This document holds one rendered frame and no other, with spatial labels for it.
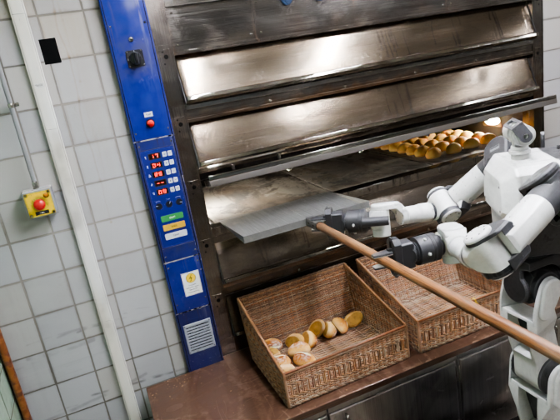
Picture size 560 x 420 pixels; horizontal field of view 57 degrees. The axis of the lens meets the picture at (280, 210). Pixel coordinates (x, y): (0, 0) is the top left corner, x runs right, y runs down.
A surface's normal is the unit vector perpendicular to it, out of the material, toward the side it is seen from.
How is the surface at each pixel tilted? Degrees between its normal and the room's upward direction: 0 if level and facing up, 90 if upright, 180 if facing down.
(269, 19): 90
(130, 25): 90
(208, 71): 70
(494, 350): 92
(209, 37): 90
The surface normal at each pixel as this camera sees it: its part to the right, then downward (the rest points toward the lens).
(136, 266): 0.36, 0.22
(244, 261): 0.29, -0.12
